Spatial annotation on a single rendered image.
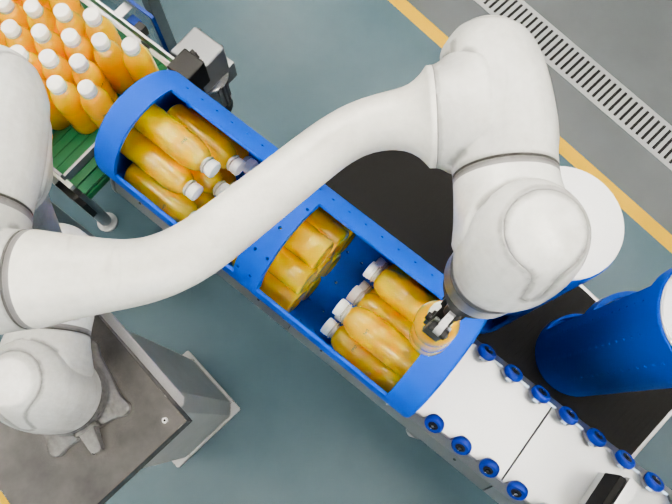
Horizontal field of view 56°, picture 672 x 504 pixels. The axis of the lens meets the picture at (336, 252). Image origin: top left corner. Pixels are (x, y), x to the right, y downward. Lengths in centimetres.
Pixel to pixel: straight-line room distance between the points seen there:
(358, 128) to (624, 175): 232
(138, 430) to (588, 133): 217
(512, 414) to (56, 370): 97
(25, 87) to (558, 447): 129
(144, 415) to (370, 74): 186
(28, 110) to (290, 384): 182
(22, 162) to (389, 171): 187
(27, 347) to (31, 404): 10
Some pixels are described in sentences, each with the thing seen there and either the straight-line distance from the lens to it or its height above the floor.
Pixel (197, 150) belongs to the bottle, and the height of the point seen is 119.
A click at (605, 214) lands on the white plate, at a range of 160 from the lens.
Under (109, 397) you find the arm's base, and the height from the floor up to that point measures 107.
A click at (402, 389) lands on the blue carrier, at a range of 125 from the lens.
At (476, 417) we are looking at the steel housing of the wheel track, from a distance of 154.
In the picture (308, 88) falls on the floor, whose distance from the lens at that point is 278.
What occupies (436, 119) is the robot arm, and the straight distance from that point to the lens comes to 61.
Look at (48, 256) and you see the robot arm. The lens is 65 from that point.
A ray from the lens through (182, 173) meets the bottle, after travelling 142.
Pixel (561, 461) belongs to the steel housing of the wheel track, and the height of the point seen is 93.
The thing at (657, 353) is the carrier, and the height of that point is 96.
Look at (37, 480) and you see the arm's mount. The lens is 150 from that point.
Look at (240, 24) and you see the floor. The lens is 297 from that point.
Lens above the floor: 242
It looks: 75 degrees down
